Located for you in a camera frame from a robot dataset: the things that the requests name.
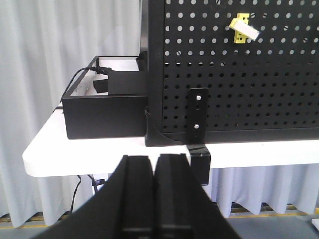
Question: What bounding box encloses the white height-adjustable table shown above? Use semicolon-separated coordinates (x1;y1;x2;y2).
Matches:
21;106;319;197

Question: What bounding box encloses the grey curtain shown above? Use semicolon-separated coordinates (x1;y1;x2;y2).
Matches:
0;0;319;228

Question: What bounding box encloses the left black table clamp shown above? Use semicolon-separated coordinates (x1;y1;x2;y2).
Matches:
186;88;211;185

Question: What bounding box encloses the black power cable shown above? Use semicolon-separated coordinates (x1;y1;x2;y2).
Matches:
60;67;112;214

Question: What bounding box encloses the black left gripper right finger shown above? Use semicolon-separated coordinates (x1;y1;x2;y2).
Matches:
154;154;239;239

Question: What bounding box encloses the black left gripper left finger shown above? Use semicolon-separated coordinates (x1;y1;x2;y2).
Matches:
36;155;153;239

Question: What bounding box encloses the yellow toggle switch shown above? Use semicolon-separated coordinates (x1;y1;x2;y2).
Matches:
229;13;260;44

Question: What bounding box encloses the black open box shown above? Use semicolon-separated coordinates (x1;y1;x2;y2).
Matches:
61;52;148;139

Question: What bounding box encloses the black perforated pegboard panel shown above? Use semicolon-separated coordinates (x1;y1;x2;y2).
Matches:
145;0;319;146

